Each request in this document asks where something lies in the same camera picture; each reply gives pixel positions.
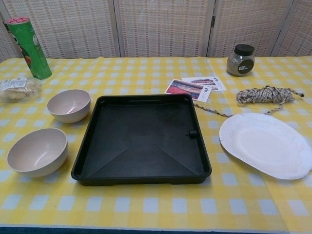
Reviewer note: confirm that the beige bowl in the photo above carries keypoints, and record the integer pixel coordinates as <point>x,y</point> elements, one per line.
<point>36,151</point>
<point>68,104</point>

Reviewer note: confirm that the white paper plate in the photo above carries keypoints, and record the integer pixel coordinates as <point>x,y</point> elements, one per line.
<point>263,146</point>

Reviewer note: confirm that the black plastic tray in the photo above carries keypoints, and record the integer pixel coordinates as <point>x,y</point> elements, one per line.
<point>141,146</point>

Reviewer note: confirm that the postcard with red photo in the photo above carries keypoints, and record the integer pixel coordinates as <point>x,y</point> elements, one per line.
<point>185,89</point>

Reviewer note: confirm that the white postcard with building photo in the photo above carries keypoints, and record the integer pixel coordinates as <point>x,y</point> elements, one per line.
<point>219,85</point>

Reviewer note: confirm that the yellow checkered tablecloth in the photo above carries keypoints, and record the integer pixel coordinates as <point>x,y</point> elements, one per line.
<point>156,207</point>

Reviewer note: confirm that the woven folding screen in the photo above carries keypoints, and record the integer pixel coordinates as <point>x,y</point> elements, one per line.
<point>158,26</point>

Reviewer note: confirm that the glass jar black lid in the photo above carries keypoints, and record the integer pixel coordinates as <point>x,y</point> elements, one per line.
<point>240,63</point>

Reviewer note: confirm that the clear snack bag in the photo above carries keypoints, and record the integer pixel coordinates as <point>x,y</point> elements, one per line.
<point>19,90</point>

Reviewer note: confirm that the green chips can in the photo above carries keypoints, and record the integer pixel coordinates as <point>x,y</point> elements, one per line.
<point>34,48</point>

